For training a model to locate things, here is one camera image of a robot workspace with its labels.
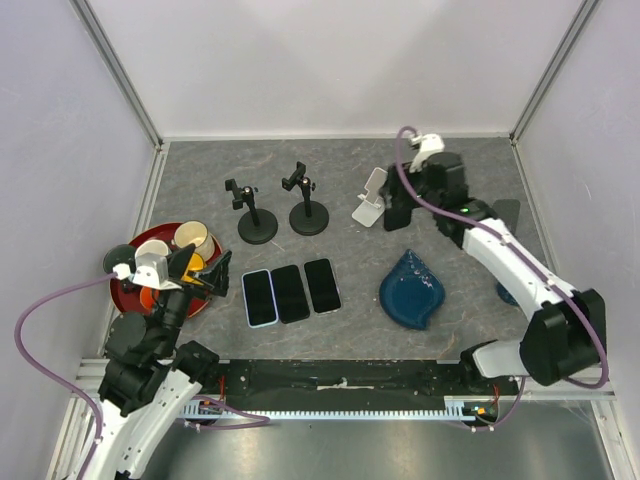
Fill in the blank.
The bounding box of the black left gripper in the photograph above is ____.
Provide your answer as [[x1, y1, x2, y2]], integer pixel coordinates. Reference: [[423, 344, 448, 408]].
[[152, 242, 232, 355]]

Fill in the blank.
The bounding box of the black round phone stand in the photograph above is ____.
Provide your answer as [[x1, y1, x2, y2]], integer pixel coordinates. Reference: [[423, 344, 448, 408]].
[[224, 179, 278, 245]]

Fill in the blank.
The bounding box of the light blue phone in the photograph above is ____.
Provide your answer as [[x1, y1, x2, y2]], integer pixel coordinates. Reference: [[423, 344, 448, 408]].
[[241, 269, 279, 328]]

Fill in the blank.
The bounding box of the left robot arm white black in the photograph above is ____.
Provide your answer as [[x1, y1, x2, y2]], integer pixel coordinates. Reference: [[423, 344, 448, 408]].
[[77, 244, 232, 479]]

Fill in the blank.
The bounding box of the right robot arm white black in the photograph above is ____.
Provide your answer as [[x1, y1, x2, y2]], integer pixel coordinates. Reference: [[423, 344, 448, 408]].
[[380, 152, 609, 394]]

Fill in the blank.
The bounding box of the black phone on wooden stand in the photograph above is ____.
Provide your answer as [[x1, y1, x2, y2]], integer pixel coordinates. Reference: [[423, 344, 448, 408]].
[[492, 199, 521, 234]]

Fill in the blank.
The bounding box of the white phone stand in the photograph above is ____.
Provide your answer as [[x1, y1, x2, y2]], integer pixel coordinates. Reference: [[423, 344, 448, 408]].
[[351, 167, 388, 228]]

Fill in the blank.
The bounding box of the yellow cup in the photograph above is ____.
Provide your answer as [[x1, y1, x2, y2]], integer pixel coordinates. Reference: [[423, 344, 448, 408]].
[[181, 253, 206, 284]]

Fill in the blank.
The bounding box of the beige mug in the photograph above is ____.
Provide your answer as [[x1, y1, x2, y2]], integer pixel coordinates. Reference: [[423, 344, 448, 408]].
[[173, 220, 216, 261]]

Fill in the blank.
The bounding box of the orange cup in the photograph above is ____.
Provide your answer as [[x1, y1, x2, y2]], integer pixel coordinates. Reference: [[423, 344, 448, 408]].
[[139, 287, 158, 313]]

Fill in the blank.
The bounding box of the red round tray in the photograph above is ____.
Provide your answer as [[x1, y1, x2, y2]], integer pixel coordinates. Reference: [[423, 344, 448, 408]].
[[109, 222, 225, 319]]

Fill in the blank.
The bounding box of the dark green mug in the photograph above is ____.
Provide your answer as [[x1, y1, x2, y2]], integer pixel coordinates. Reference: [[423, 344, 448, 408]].
[[102, 244, 136, 276]]

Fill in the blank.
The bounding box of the blue leaf-shaped plate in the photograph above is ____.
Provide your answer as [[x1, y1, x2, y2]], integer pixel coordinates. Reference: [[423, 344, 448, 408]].
[[379, 249, 446, 331]]

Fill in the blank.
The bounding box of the dark blue mug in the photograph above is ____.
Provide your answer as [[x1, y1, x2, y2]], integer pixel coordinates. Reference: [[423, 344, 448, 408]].
[[496, 282, 519, 307]]

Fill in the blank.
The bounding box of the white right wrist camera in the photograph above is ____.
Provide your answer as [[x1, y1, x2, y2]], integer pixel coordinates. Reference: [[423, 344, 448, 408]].
[[409, 133, 445, 173]]

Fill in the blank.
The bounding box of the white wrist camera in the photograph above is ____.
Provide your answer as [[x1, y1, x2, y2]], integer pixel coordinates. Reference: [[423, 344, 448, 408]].
[[409, 133, 445, 173], [112, 253, 181, 291]]

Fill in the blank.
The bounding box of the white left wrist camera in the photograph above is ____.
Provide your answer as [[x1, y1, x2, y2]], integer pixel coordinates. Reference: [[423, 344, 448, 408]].
[[112, 253, 181, 291]]

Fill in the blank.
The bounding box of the white mug blue handle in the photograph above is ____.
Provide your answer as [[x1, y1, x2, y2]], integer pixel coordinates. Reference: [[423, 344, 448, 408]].
[[134, 239, 171, 261]]

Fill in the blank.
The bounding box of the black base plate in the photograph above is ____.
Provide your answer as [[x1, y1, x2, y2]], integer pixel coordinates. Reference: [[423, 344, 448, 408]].
[[201, 360, 518, 408]]

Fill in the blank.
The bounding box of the light blue cable duct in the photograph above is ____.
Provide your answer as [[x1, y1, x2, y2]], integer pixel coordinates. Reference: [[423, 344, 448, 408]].
[[177, 398, 497, 424]]

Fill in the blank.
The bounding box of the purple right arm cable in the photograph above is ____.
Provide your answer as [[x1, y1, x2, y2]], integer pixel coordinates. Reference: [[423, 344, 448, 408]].
[[395, 125, 610, 434]]

